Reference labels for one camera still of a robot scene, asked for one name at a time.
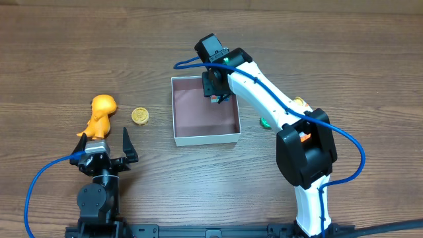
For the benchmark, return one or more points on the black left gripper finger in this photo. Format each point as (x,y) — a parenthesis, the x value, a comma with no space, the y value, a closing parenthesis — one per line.
(80,147)
(128,147)

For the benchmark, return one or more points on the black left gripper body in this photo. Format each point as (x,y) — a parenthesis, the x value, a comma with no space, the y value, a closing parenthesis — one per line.
(110,162)

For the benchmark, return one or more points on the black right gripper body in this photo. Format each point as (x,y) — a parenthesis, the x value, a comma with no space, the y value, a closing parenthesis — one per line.
(215,87)

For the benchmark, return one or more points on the orange dinosaur toy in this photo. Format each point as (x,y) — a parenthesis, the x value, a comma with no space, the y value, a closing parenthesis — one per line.
(99,124)

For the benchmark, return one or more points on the green round cap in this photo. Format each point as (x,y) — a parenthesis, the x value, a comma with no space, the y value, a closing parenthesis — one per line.
(264,123)

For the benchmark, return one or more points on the white box pink inside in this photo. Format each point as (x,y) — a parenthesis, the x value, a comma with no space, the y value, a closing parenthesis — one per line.
(197,121)

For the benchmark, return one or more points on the colourful puzzle cube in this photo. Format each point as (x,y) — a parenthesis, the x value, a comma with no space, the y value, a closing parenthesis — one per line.
(215,99)

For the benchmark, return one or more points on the white and yellow duck toy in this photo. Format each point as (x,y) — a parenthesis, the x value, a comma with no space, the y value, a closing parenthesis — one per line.
(304,136)

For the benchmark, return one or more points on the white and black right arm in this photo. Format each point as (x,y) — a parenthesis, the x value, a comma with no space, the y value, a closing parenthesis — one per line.
(305,151)

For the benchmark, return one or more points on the yellow round cap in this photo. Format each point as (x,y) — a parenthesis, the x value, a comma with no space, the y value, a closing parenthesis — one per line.
(140,116)

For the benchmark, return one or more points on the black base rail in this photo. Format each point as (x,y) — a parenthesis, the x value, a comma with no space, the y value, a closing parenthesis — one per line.
(123,229)

